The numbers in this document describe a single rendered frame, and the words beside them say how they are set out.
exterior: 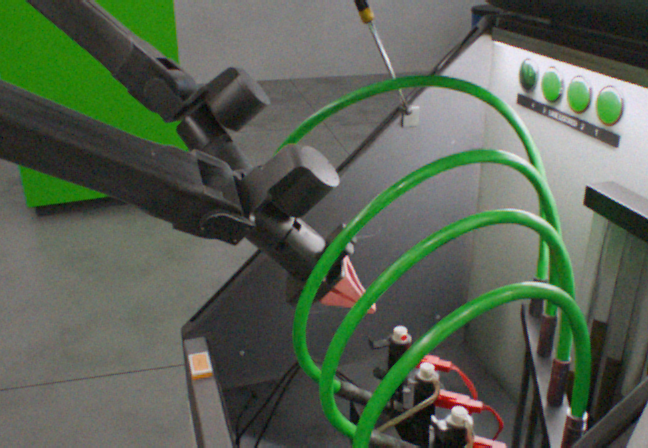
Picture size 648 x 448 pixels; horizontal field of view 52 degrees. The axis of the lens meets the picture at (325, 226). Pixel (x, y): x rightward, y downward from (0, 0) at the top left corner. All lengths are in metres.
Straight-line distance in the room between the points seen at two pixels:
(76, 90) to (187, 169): 3.31
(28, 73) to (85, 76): 0.29
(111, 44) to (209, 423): 0.53
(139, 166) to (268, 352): 0.64
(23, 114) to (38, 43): 3.32
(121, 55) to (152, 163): 0.31
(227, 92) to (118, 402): 1.85
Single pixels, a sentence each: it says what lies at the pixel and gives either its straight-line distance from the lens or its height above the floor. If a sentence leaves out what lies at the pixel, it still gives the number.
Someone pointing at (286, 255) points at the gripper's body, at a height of 1.25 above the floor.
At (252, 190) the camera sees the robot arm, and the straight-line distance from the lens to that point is 0.72.
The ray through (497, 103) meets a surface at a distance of 0.82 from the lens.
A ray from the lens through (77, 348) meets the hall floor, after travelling 2.92.
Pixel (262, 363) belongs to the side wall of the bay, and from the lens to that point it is 1.21.
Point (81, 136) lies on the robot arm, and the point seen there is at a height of 1.42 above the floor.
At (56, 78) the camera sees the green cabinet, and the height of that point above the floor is 0.80.
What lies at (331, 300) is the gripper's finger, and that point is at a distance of 0.77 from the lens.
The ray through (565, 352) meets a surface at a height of 1.17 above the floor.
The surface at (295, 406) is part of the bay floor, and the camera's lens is 1.18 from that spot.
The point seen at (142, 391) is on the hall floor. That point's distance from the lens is 2.61.
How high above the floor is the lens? 1.60
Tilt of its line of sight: 25 degrees down
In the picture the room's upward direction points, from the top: straight up
